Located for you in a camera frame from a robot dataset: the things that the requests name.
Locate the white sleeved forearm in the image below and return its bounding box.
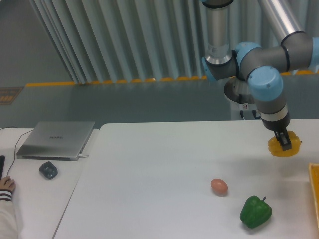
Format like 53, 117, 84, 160
0, 189, 18, 239

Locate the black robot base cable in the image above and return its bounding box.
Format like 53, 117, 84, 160
238, 93, 246, 121

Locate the black laptop cable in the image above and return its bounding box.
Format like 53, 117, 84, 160
0, 126, 34, 176

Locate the silver laptop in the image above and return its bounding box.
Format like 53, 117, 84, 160
16, 121, 95, 161

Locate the person's hand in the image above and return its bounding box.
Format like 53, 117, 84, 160
0, 176, 16, 192

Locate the brown egg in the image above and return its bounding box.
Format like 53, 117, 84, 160
210, 178, 228, 195

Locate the yellow basket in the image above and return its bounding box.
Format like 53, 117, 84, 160
308, 163, 319, 227

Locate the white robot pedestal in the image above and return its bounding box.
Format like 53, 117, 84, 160
224, 77, 261, 120

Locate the green bell pepper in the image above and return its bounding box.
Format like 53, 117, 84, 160
240, 195, 272, 229

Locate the yellow bell pepper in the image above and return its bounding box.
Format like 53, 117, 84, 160
268, 131, 302, 157

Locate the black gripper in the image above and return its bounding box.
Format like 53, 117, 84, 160
261, 113, 292, 151

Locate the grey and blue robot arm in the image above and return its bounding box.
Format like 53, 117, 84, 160
202, 0, 319, 151

